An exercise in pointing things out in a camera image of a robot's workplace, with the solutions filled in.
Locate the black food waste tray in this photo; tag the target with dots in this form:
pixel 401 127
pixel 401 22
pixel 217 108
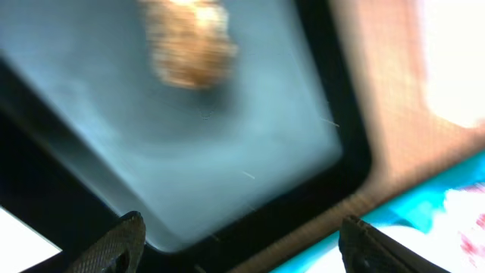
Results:
pixel 89 133

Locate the white tissue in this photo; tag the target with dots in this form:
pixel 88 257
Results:
pixel 443 246

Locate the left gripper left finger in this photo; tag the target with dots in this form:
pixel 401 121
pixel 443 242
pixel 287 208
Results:
pixel 119 250

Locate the clear plastic waste bin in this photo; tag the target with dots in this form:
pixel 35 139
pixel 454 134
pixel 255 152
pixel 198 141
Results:
pixel 452 42

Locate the brown food scrap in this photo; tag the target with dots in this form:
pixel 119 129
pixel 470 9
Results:
pixel 190 46

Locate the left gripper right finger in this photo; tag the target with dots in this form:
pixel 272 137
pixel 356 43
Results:
pixel 365 249

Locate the teal serving tray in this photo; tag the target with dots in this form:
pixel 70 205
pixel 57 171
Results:
pixel 413 213

